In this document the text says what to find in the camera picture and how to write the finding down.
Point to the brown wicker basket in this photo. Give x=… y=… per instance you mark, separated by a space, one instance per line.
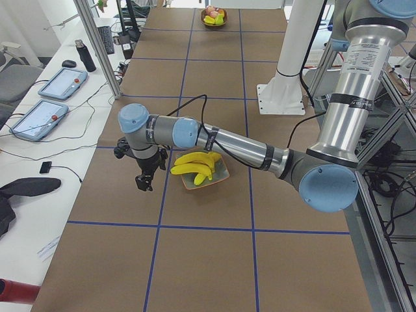
x=214 y=18

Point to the black computer mouse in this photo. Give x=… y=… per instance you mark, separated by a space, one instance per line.
x=69 y=64

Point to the small paper label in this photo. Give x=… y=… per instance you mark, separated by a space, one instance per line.
x=49 y=249

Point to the yellow starfruit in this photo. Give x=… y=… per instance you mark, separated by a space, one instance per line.
x=208 y=20

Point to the teach pendant near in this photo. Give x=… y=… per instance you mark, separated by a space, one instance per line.
x=39 y=121

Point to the grey aluminium post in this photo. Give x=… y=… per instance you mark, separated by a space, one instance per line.
x=90 y=27

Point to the black water bottle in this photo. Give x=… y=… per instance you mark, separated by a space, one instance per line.
x=85 y=55

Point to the green pear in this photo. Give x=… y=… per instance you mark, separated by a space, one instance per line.
x=219 y=20

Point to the small black device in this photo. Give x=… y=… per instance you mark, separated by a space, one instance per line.
x=45 y=167

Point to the black keyboard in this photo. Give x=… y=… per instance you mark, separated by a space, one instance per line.
x=106 y=38

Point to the pink apple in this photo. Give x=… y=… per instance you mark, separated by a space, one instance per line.
x=209 y=9

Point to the black box with label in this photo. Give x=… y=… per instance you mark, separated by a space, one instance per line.
x=126 y=45

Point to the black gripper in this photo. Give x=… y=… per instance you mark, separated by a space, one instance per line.
x=148 y=164

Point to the teach pendant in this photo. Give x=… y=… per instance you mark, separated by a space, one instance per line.
x=39 y=121
x=63 y=84

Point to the grey office chair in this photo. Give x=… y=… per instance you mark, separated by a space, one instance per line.
x=16 y=80

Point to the white robot column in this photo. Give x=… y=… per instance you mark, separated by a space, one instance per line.
x=283 y=94

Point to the black cloth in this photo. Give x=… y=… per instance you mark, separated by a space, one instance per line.
x=29 y=187

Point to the teach pendant far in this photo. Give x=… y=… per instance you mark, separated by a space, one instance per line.
x=63 y=84

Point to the red cylinder bottle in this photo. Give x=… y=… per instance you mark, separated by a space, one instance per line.
x=17 y=292

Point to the small yellow banana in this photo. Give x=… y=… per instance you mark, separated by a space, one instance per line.
x=199 y=179

